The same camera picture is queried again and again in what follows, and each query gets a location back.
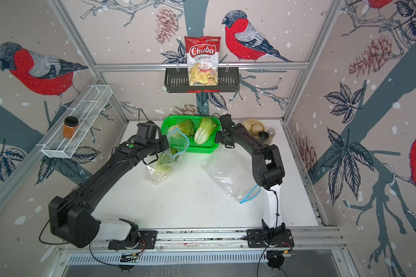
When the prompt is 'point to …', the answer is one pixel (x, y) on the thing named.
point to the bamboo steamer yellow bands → (253, 121)
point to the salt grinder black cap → (263, 136)
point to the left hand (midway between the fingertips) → (171, 138)
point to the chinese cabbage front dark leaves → (165, 161)
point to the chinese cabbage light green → (206, 126)
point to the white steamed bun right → (256, 128)
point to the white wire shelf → (86, 108)
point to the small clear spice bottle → (271, 132)
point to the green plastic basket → (169, 123)
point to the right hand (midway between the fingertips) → (219, 139)
